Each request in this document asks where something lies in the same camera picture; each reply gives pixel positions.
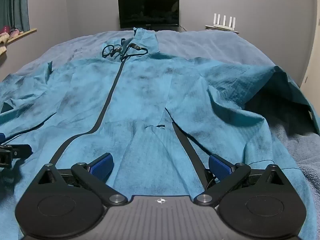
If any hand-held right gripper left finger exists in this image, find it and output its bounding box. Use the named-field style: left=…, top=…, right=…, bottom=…
left=31, top=152, right=128, bottom=206

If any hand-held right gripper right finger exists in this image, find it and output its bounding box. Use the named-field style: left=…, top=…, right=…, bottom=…
left=194, top=154, right=292, bottom=207

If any teal zip jacket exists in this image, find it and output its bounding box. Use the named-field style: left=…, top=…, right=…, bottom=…
left=0, top=27, right=320, bottom=240

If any wooden window sill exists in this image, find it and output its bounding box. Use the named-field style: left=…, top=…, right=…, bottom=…
left=5, top=28, right=37, bottom=45

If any light blue fleece blanket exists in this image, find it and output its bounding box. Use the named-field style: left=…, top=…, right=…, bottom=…
left=0, top=29, right=320, bottom=240

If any beige door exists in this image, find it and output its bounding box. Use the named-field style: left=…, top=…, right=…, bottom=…
left=299, top=12, right=320, bottom=95

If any teal curtain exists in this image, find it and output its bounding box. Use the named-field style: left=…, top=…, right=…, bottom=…
left=0, top=0, right=31, bottom=32

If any white router with antennas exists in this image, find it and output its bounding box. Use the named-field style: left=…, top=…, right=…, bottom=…
left=205, top=14, right=239, bottom=34

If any black monitor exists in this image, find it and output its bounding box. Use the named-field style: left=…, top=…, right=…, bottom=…
left=118, top=0, right=180, bottom=29

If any black drawstring cord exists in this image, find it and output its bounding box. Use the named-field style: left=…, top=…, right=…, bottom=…
left=102, top=38, right=148, bottom=61

